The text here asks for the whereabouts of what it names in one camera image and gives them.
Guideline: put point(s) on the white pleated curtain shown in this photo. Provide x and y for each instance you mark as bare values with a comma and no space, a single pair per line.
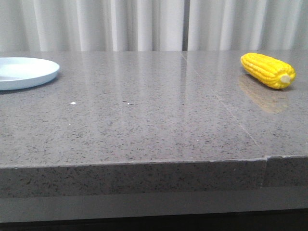
153,25

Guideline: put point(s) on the yellow plastic corn cob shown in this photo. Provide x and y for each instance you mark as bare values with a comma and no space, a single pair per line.
270,71

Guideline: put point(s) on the light blue round plate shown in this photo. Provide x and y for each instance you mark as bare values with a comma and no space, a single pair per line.
24,72

